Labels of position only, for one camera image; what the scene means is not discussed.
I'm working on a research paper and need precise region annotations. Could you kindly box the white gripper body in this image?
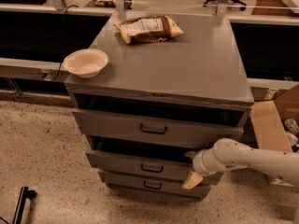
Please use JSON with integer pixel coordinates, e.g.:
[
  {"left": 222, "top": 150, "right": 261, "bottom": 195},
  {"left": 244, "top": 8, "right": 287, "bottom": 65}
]
[{"left": 192, "top": 148, "right": 221, "bottom": 176}]

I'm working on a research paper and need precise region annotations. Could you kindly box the grey drawer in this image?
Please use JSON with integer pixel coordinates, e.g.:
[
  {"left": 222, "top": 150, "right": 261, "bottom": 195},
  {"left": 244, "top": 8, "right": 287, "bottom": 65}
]
[
  {"left": 85, "top": 135, "right": 224, "bottom": 187},
  {"left": 73, "top": 108, "right": 243, "bottom": 149},
  {"left": 98, "top": 171, "right": 210, "bottom": 199}
]

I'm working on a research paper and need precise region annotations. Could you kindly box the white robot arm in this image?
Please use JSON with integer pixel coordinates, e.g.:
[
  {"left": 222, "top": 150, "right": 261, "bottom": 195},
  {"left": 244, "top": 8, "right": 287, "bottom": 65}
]
[{"left": 182, "top": 138, "right": 299, "bottom": 189}]

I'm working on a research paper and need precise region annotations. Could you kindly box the grey bottom drawer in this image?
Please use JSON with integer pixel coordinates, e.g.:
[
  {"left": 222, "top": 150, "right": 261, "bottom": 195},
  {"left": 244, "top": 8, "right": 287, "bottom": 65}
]
[{"left": 98, "top": 171, "right": 210, "bottom": 199}]

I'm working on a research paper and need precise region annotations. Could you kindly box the grey top drawer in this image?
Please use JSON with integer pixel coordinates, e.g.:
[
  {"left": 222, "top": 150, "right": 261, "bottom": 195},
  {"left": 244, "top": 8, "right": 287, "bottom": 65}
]
[{"left": 73, "top": 108, "right": 243, "bottom": 149}]

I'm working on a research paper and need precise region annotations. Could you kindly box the grey drawer cabinet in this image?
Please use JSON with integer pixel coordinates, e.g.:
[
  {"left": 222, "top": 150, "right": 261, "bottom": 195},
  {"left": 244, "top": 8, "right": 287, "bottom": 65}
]
[{"left": 65, "top": 14, "right": 254, "bottom": 187}]

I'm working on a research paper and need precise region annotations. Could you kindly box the cardboard box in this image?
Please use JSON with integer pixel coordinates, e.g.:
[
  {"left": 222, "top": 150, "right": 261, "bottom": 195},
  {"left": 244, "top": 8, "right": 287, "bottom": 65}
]
[{"left": 250, "top": 86, "right": 299, "bottom": 183}]

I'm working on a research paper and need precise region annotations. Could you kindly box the brown chip bag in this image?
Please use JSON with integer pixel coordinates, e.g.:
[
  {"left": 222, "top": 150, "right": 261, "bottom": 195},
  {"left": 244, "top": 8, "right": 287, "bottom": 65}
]
[{"left": 115, "top": 16, "right": 183, "bottom": 45}]

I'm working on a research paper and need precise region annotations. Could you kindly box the white bowl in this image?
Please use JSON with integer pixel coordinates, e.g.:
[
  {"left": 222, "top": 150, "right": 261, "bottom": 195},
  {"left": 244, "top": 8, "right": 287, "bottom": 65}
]
[{"left": 63, "top": 49, "right": 108, "bottom": 78}]

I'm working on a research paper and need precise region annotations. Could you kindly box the office chair base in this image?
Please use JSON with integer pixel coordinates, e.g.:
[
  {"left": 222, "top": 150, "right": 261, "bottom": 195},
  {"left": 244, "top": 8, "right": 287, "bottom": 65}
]
[{"left": 203, "top": 0, "right": 249, "bottom": 12}]

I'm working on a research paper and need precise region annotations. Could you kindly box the black bar on floor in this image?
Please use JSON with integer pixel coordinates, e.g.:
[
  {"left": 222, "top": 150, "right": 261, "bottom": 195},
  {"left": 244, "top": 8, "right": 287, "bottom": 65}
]
[{"left": 12, "top": 186, "right": 36, "bottom": 224}]

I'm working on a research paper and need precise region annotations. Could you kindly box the wooden cabinet background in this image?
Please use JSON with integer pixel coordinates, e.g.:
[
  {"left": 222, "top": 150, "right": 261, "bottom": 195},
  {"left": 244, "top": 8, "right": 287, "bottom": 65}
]
[{"left": 251, "top": 0, "right": 298, "bottom": 17}]

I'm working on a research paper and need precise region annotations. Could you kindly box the black cable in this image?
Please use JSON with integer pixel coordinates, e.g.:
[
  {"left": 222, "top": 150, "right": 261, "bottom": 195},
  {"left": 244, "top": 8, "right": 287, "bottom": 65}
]
[{"left": 50, "top": 5, "right": 80, "bottom": 82}]

